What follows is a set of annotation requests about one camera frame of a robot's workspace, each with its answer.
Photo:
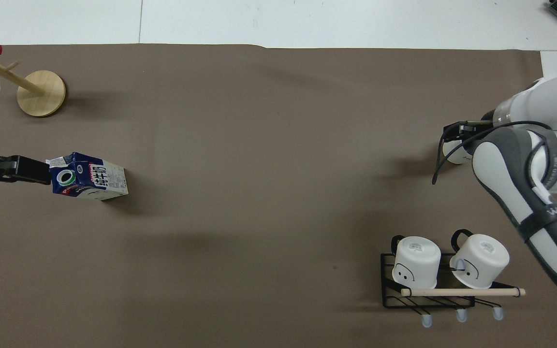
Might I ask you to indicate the wooden mug tree stand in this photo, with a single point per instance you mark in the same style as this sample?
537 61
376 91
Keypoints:
42 94

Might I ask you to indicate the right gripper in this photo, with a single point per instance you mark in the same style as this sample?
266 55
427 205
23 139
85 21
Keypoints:
484 122

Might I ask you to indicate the blue and white milk carton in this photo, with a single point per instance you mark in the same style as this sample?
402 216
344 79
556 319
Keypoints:
95 180

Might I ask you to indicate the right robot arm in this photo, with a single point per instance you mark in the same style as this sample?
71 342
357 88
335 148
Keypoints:
510 174

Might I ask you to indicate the white cup with face print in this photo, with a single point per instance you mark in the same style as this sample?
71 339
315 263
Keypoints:
481 261
416 263

